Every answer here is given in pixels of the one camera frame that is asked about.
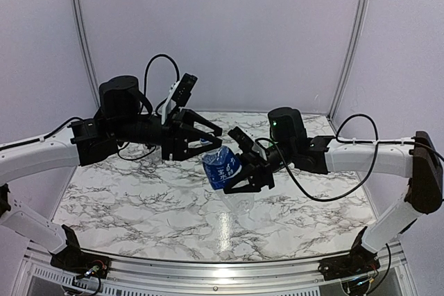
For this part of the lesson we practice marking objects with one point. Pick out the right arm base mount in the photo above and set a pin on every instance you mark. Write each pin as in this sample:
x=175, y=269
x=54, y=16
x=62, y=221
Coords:
x=357, y=261

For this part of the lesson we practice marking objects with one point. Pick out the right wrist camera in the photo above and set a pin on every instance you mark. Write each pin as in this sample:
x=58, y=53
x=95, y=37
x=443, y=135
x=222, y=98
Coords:
x=260, y=151

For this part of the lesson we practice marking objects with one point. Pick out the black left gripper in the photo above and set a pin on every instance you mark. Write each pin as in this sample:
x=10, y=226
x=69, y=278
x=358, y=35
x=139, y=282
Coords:
x=175, y=136

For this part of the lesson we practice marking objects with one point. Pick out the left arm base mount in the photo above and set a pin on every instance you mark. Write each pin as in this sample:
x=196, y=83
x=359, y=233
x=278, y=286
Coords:
x=73, y=259

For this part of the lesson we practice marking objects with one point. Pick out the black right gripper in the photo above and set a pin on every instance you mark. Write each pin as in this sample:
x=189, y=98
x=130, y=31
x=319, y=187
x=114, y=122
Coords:
x=254, y=165

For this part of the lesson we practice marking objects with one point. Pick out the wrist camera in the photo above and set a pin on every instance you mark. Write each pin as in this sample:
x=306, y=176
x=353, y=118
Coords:
x=260, y=151
x=178, y=96

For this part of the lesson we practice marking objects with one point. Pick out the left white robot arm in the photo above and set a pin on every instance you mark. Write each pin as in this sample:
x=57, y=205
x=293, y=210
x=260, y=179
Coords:
x=80, y=142

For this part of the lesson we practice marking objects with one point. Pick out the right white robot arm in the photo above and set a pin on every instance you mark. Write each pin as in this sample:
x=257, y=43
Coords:
x=413, y=158

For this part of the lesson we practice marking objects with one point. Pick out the clear bottle blue label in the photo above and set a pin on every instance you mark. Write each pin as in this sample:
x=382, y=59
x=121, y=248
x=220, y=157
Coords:
x=220, y=166

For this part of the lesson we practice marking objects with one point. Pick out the aluminium front rail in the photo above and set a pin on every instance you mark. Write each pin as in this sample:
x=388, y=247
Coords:
x=138, y=276

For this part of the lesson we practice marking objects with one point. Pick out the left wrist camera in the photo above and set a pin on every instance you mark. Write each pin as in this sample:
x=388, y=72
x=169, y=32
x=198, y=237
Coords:
x=178, y=96

